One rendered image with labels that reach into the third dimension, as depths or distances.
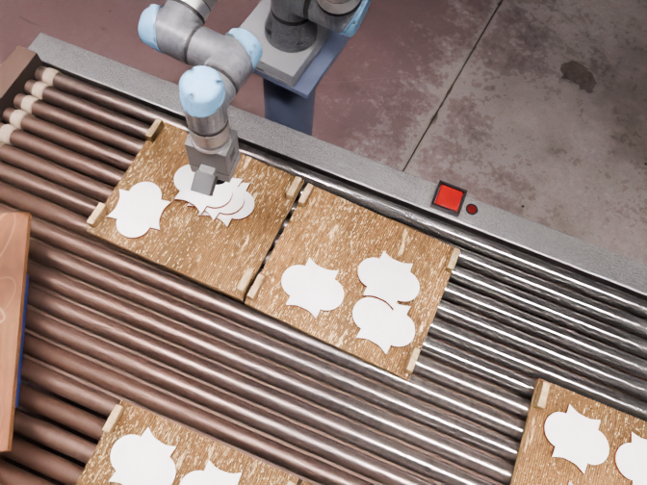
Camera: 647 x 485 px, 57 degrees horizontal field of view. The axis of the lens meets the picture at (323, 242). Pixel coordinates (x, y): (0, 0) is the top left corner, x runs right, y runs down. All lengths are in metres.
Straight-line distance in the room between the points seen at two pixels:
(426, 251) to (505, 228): 0.23
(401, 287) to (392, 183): 0.30
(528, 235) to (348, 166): 0.49
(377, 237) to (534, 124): 1.65
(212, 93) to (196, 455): 0.73
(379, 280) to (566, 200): 1.57
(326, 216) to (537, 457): 0.72
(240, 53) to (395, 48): 2.00
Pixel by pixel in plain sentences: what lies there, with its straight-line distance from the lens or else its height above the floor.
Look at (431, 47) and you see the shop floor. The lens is 3.10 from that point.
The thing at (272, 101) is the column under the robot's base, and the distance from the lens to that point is 1.96.
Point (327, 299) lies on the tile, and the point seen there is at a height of 0.95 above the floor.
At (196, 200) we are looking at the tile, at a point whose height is 0.97.
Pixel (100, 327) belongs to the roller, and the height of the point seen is 0.92.
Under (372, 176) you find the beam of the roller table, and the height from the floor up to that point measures 0.91.
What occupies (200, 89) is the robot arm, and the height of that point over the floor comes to 1.44.
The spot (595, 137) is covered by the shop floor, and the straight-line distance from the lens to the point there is 3.07.
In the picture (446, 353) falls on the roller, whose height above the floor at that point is 0.92.
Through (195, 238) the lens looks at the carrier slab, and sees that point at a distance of 1.45.
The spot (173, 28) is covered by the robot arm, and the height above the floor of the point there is 1.42.
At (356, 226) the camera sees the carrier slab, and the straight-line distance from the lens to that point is 1.46.
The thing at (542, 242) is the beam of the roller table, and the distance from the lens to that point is 1.60.
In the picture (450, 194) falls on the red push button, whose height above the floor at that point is 0.93.
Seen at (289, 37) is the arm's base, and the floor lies 0.97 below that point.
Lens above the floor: 2.25
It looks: 67 degrees down
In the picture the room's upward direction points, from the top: 10 degrees clockwise
